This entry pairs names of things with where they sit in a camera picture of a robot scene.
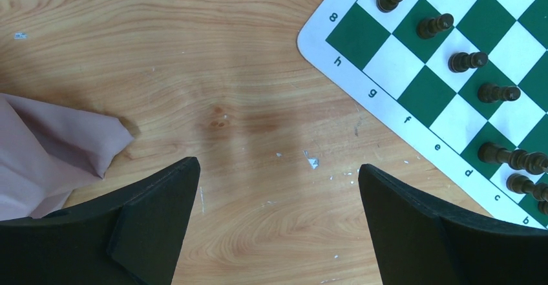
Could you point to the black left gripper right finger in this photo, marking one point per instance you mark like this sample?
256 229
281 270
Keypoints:
419 238

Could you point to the green white chess mat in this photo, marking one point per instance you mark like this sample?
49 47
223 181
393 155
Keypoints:
404 81

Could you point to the dark tall chess piece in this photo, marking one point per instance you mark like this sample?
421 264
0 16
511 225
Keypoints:
519 159

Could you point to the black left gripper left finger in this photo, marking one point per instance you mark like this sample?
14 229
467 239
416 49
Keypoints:
133 235

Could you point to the dark piece from tin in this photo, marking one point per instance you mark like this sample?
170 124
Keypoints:
543 207

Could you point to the pink cloth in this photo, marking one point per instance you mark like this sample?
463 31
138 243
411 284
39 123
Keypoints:
48 150

